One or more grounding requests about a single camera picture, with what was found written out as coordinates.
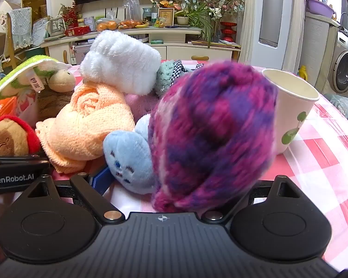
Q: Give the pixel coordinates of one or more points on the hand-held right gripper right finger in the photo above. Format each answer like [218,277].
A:
[237,202]

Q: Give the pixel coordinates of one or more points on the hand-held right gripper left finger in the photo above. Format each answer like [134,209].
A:
[100,181]

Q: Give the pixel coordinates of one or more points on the light blue plush toy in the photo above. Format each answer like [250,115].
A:
[127,156]

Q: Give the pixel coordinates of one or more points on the orange knitted towel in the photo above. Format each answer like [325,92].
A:
[87,121]

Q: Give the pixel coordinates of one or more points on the orange plastic packet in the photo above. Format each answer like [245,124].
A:
[5,105]

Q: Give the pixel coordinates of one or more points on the purple pink knit hat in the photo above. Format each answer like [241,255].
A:
[208,127]

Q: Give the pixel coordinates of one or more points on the green white striped towel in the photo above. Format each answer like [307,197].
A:
[14,73]

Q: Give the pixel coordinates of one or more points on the brown plush toy red hood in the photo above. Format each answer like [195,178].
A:
[8,139]

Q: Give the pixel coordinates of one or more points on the pink fluffy cloth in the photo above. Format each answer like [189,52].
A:
[139,104]

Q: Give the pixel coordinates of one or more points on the pink checked tablecloth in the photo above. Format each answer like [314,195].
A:
[322,165]

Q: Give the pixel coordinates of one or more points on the white paper cup green leaf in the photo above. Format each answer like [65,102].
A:
[293,113]

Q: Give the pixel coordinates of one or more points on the teal knitted gingham toy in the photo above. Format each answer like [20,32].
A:
[165,78]

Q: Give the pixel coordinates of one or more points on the dark green storage box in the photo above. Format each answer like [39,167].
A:
[34,52]

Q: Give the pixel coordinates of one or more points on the white fluffy plush cloth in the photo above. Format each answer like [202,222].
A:
[119,58]

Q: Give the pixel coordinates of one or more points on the yellow wooden chair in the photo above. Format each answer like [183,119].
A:
[9,43]

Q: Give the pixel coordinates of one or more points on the grey patterned cushion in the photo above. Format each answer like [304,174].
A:
[345,110]

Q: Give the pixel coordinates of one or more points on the yellow toy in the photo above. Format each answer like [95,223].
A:
[303,73]

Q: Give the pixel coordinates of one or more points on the white paper sheet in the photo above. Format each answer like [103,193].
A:
[40,29]

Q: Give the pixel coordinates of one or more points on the teal crochet chair cover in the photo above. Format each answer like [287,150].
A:
[20,26]

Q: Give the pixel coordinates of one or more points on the small green box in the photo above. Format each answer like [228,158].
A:
[157,41]

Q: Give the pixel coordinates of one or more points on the red box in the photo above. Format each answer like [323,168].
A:
[78,31]

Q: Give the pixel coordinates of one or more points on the glass kettle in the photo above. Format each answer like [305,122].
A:
[55,26]

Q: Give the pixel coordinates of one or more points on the bag of oranges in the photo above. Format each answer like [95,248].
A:
[107,25]
[130,24]

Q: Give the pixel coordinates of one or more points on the stack of books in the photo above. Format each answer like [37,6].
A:
[217,44]

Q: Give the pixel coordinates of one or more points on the bunch of bananas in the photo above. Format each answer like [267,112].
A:
[142,25]

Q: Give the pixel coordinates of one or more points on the cream TV cabinet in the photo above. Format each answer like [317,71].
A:
[179,36]

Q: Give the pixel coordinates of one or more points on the red berry branches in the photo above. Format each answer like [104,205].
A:
[69,13]

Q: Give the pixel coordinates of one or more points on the red vase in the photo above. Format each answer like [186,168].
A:
[228,31]

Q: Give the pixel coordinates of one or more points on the silver washing machine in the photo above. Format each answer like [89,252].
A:
[343,66]

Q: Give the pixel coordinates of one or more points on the white laundry cabinet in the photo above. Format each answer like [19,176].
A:
[319,49]

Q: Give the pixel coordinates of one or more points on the green glass bottle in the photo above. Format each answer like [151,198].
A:
[154,13]

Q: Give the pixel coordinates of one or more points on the clear plastic bag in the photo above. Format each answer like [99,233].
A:
[132,7]

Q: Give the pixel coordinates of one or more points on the green potted plant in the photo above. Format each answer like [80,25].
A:
[200,17]

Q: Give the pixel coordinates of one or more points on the white tower air conditioner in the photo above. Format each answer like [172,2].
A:
[271,11]

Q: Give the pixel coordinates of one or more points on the purple plastic basin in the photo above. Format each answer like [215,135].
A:
[319,8]

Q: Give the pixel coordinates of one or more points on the wooden picture frame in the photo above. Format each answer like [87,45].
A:
[166,16]

